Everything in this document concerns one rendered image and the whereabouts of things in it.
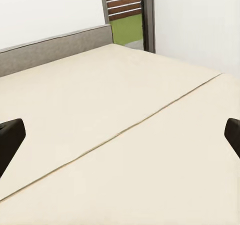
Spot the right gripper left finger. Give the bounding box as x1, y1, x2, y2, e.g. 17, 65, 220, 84
0, 118, 26, 178

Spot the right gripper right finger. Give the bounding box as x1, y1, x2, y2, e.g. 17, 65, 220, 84
224, 118, 240, 158

